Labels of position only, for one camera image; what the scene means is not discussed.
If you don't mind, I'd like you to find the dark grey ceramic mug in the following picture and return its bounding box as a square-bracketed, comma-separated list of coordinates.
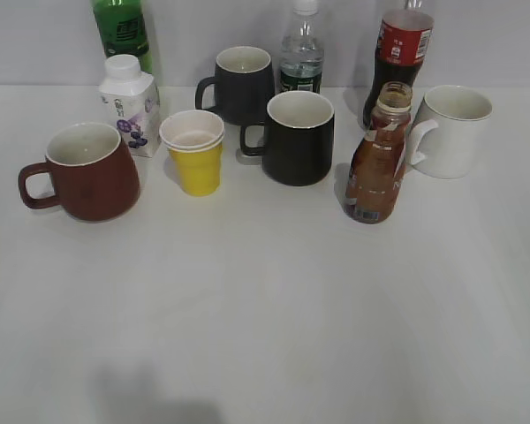
[195, 46, 275, 126]

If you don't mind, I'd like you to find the white ceramic mug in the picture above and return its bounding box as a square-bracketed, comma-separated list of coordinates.
[405, 85, 493, 179]

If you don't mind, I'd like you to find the yellow paper cup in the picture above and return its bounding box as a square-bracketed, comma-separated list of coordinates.
[159, 110, 225, 197]

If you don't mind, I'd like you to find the green soda bottle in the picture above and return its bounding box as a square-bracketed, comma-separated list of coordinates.
[90, 0, 153, 74]

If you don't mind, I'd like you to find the white yogurt carton bottle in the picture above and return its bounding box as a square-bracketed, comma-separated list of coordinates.
[99, 54, 161, 157]

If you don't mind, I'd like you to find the black ceramic mug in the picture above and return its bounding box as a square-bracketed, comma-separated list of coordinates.
[239, 90, 335, 186]

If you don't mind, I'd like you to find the brown coffee drink bottle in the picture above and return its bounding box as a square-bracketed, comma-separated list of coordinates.
[344, 81, 413, 224]

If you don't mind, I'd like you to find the red ceramic mug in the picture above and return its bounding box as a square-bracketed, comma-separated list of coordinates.
[18, 122, 140, 222]

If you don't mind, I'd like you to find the clear water bottle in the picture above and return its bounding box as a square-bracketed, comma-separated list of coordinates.
[279, 1, 324, 94]

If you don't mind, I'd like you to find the cola bottle red label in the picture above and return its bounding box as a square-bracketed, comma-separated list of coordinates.
[362, 1, 435, 127]

